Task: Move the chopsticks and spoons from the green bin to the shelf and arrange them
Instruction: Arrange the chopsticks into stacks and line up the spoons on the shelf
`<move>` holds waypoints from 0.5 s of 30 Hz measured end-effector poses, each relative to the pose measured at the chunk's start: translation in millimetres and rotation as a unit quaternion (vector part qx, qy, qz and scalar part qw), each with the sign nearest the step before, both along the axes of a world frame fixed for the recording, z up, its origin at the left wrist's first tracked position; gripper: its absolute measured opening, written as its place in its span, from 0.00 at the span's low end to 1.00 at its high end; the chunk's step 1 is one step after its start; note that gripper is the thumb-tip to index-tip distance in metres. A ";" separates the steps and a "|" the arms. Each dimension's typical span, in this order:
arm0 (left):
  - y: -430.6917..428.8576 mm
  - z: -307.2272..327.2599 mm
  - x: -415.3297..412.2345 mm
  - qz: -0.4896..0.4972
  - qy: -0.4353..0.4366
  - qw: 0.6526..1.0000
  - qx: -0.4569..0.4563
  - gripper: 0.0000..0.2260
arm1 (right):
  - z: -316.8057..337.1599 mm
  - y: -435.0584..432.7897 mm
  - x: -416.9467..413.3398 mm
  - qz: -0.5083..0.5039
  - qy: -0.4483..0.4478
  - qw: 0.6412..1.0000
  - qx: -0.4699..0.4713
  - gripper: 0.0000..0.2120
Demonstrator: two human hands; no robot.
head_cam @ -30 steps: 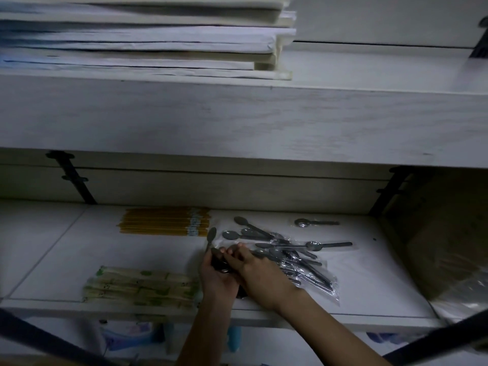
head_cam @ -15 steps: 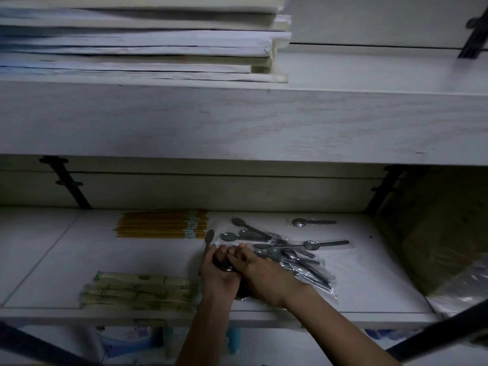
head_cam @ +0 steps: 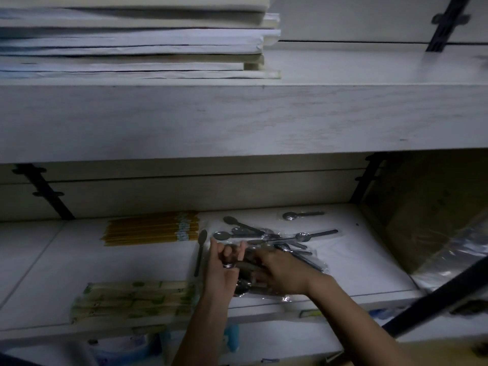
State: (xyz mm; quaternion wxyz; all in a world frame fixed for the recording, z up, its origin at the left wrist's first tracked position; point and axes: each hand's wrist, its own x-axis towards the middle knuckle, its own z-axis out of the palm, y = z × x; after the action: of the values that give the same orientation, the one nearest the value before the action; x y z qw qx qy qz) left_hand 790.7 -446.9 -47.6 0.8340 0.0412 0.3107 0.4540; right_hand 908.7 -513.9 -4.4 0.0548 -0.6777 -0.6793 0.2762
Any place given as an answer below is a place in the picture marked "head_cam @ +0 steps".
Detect small teaspoon in clear wrapper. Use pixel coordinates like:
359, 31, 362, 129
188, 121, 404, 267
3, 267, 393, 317
281, 210, 326, 222

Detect green print bamboo chopstick packets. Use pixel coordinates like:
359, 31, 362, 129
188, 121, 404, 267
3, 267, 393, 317
69, 280, 199, 325

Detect clear plastic wrap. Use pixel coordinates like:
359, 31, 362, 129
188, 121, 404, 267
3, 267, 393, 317
409, 219, 488, 293

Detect clear packet of steel spoons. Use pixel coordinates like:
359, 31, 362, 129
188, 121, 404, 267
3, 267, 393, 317
232, 261, 292, 302

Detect person's left hand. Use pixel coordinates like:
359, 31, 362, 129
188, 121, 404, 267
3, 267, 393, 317
204, 238, 249, 302

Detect person's right forearm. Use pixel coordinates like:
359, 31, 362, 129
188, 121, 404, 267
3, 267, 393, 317
305, 275, 406, 366

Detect bundle of yellow chopsticks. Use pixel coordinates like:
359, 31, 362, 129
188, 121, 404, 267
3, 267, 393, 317
100, 212, 201, 247

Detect stack of white boards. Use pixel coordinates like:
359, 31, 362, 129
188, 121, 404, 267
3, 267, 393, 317
0, 0, 282, 80

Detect dark unwrapped metal spoon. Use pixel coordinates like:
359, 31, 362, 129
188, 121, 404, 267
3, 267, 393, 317
193, 229, 209, 278

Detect thin white shelf board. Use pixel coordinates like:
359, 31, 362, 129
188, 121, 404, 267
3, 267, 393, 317
0, 204, 424, 352

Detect black metal bar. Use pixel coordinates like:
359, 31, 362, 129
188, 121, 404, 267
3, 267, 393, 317
381, 255, 488, 340

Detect person's left forearm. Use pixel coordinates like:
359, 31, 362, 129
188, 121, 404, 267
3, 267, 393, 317
172, 294, 234, 366

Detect black shelf upright rail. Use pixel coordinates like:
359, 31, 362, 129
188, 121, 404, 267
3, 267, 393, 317
349, 152, 388, 205
11, 164, 75, 221
426, 0, 472, 53

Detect blue and white packet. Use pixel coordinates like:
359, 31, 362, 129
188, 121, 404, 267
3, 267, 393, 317
88, 331, 162, 366

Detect pile of wrapped metal spoons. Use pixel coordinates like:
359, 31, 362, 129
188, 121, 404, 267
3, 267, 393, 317
211, 215, 341, 275

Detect person's right hand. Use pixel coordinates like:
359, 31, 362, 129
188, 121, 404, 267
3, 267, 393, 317
244, 248, 325, 298

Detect thick white wooden shelf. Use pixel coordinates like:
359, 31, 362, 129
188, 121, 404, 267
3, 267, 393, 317
0, 41, 488, 164

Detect brown cardboard box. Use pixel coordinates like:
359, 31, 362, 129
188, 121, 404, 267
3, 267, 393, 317
360, 148, 488, 276

